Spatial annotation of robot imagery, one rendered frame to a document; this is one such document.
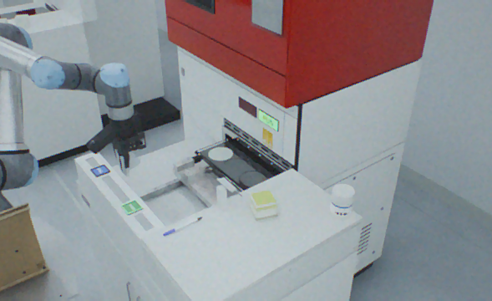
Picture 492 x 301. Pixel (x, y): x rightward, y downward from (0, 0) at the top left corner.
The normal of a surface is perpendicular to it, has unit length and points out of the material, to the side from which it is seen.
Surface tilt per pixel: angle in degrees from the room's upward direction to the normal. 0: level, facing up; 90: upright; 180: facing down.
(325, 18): 90
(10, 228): 90
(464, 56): 90
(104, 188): 0
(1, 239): 90
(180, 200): 0
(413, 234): 0
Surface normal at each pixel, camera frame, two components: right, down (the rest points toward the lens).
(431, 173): -0.80, 0.33
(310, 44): 0.60, 0.44
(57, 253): 0.00, -0.83
